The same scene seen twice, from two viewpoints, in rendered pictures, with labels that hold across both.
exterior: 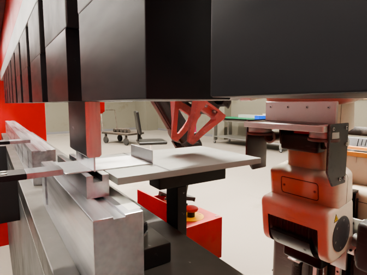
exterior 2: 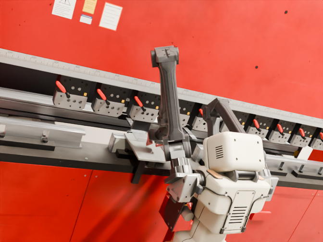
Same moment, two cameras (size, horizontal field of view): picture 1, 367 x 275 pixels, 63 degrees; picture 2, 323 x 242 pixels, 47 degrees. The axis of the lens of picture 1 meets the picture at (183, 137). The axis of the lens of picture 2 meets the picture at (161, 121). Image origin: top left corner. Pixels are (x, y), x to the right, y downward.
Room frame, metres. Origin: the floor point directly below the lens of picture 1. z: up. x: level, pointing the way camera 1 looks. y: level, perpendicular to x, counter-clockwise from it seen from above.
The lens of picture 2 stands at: (0.65, -1.77, 1.83)
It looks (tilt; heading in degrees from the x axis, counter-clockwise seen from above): 20 degrees down; 93
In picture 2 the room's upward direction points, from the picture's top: 21 degrees clockwise
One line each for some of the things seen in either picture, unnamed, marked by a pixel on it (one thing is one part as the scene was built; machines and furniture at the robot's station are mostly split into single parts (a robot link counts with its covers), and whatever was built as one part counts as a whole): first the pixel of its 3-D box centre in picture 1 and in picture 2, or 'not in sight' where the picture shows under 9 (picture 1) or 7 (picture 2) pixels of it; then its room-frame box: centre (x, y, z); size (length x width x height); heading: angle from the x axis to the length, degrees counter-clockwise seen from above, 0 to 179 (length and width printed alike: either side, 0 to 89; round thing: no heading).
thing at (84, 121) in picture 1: (83, 133); (141, 125); (0.44, 0.15, 1.05); 0.10 x 0.02 x 0.10; 33
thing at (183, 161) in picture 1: (170, 160); (146, 147); (0.52, 0.02, 1.00); 0.26 x 0.18 x 0.01; 123
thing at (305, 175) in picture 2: not in sight; (309, 175); (1.65, 0.86, 0.89); 0.30 x 0.05 x 0.03; 33
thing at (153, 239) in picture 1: (114, 220); (141, 156); (0.50, 0.12, 0.89); 0.30 x 0.05 x 0.03; 33
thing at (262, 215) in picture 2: not in sight; (260, 215); (1.39, 0.57, 0.59); 0.15 x 0.02 x 0.07; 33
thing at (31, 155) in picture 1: (19, 137); (292, 165); (1.50, 0.83, 0.92); 1.68 x 0.06 x 0.10; 33
